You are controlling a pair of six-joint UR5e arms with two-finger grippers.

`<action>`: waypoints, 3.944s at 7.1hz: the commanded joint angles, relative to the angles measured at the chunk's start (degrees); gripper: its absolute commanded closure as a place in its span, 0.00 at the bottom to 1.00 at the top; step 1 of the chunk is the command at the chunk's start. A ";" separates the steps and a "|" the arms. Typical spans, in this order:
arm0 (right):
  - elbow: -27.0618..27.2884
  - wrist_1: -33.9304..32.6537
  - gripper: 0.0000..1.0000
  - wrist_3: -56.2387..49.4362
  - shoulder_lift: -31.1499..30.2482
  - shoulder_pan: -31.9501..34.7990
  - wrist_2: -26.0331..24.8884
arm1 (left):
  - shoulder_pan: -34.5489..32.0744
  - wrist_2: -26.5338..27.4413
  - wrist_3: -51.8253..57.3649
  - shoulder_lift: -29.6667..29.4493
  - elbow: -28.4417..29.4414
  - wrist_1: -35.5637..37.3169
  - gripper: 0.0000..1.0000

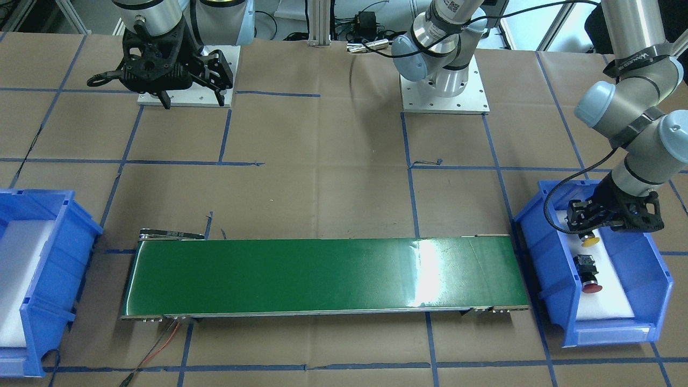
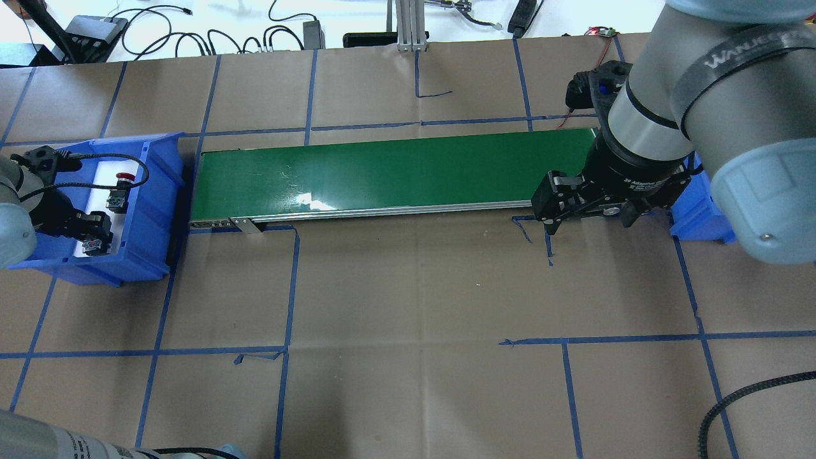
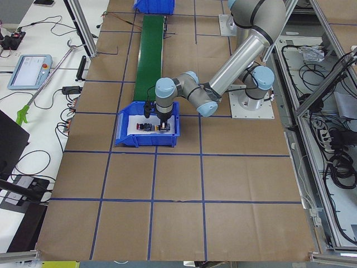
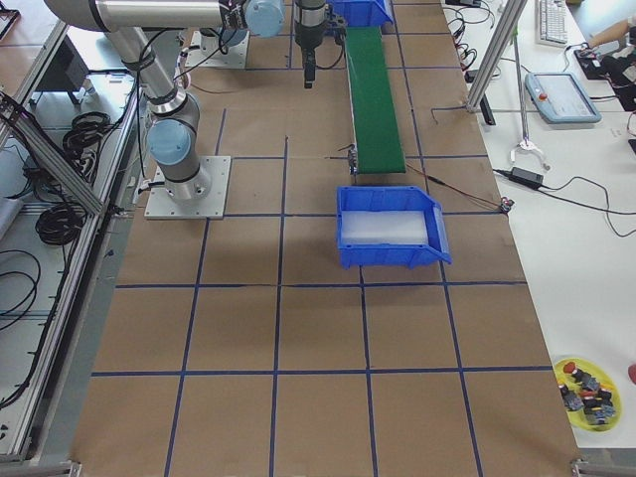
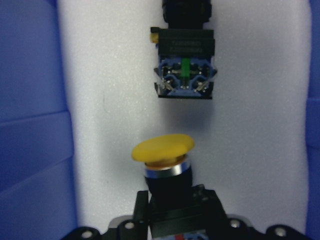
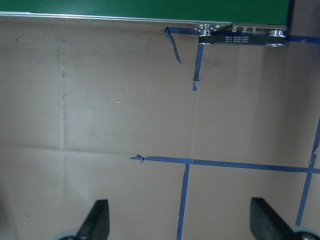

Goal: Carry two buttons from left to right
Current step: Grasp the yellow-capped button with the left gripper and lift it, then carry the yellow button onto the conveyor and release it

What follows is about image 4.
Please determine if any blue destination bin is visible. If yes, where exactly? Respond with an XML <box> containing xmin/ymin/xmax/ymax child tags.
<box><xmin>336</xmin><ymin>186</ymin><xmax>452</xmax><ymax>268</ymax></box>

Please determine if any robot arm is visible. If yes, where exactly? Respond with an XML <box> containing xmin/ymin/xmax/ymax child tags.
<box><xmin>190</xmin><ymin>28</ymin><xmax>248</xmax><ymax>56</ymax></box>
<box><xmin>47</xmin><ymin>1</ymin><xmax>285</xmax><ymax>219</ymax></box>

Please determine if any aluminium profile post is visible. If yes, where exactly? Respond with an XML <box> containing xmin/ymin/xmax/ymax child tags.
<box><xmin>466</xmin><ymin>0</ymin><xmax>527</xmax><ymax>112</ymax></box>

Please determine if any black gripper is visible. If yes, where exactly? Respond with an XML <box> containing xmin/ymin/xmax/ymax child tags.
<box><xmin>294</xmin><ymin>0</ymin><xmax>327</xmax><ymax>89</ymax></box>

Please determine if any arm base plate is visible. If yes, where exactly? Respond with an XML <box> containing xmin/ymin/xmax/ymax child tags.
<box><xmin>144</xmin><ymin>156</ymin><xmax>232</xmax><ymax>220</ymax></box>
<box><xmin>184</xmin><ymin>29</ymin><xmax>249</xmax><ymax>70</ymax></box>

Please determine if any green conveyor belt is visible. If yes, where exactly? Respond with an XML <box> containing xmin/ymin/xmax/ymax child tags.
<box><xmin>345</xmin><ymin>27</ymin><xmax>405</xmax><ymax>175</ymax></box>

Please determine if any yellow plate of buttons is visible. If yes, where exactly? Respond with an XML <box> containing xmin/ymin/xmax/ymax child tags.
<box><xmin>554</xmin><ymin>357</ymin><xmax>622</xmax><ymax>432</ymax></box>

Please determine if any teach pendant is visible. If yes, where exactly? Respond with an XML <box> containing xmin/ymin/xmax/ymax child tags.
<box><xmin>525</xmin><ymin>73</ymin><xmax>601</xmax><ymax>124</ymax></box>

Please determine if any blue source bin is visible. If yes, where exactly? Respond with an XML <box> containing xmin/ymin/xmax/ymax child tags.
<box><xmin>329</xmin><ymin>0</ymin><xmax>394</xmax><ymax>27</ymax></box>

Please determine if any black power adapter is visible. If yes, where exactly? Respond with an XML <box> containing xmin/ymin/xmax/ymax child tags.
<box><xmin>510</xmin><ymin>167</ymin><xmax>544</xmax><ymax>190</ymax></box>

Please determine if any red black wire pair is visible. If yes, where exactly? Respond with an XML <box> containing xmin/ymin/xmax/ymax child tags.
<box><xmin>404</xmin><ymin>163</ymin><xmax>513</xmax><ymax>215</ymax></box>

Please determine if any white foam pad destination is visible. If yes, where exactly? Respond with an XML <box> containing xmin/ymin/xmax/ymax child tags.
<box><xmin>340</xmin><ymin>211</ymin><xmax>428</xmax><ymax>245</ymax></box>

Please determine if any white keyboard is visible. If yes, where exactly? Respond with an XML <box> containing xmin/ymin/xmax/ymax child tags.
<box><xmin>535</xmin><ymin>0</ymin><xmax>568</xmax><ymax>47</ymax></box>

